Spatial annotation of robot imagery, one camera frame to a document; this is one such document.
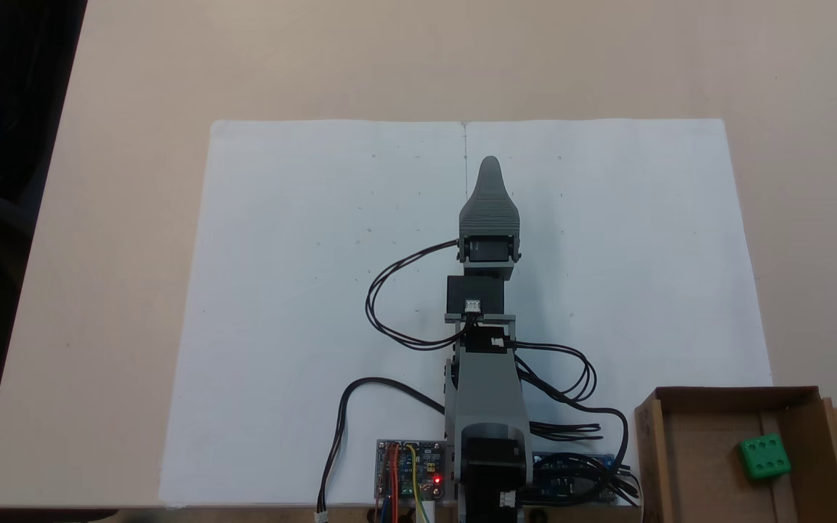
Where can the blue circuit board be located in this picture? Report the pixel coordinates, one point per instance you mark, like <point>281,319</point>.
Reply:
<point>560,479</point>

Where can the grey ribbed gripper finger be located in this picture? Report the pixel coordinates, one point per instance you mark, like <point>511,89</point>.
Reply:
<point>490,211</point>

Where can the brown cardboard box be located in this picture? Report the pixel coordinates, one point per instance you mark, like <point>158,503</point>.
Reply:
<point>702,450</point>

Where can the green die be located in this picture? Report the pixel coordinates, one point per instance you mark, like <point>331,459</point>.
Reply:
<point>763,457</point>

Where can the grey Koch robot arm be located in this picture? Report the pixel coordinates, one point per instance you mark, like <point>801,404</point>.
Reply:
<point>487,392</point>

